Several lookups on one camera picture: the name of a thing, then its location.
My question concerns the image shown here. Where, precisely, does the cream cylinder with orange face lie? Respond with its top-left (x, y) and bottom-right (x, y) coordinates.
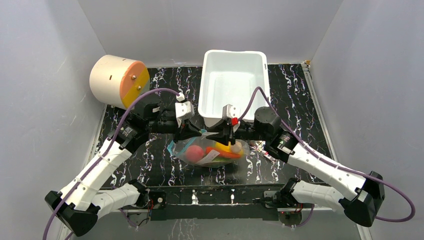
top-left (89, 54), bottom-right (150, 110)

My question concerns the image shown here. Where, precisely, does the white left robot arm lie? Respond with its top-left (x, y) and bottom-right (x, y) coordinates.
top-left (45, 91), bottom-right (200, 237)

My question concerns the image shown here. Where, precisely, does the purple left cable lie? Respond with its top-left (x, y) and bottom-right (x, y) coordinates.
top-left (42, 87), bottom-right (185, 240)

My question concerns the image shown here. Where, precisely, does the white toy garlic bulb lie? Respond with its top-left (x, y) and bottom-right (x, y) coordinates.
top-left (229, 141), bottom-right (243, 155)

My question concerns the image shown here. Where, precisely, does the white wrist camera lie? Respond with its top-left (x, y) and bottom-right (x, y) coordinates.
top-left (222, 104), bottom-right (241, 128)
top-left (174, 92), bottom-right (195, 127)

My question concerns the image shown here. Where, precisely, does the toy peach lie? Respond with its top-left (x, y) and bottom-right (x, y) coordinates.
top-left (185, 145), bottom-right (205, 163)

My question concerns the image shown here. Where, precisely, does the red toy pepper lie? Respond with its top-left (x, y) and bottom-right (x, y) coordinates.
top-left (205, 146), bottom-right (242, 159)

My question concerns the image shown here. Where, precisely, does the aluminium frame rail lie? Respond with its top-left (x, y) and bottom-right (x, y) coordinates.
top-left (57, 187), bottom-right (372, 240)

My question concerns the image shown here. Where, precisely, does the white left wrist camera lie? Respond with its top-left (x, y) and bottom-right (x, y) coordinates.
top-left (174, 92), bottom-right (195, 127)

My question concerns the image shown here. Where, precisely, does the yellow toy mango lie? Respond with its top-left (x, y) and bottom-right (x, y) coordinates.
top-left (214, 142), bottom-right (244, 155)

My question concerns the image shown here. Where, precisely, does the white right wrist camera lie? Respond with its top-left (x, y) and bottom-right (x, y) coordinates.
top-left (222, 104), bottom-right (241, 128)

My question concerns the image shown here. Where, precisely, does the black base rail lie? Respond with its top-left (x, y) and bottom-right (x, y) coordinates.
top-left (145, 184), bottom-right (316, 222)

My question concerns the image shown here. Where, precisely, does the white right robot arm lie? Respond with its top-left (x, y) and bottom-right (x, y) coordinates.
top-left (207, 107), bottom-right (385, 227)

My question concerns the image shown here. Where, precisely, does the white plastic bin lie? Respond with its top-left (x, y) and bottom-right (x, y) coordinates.
top-left (197, 49), bottom-right (271, 127)

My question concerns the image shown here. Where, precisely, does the clear zip top bag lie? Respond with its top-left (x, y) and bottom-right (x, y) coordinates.
top-left (167, 129), bottom-right (251, 168)

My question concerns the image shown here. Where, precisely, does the green toy cucumber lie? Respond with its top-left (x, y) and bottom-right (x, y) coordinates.
top-left (208, 156), bottom-right (239, 166)

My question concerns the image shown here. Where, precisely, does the pack of coloured markers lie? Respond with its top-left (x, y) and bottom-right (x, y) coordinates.
top-left (249, 140), bottom-right (276, 163)

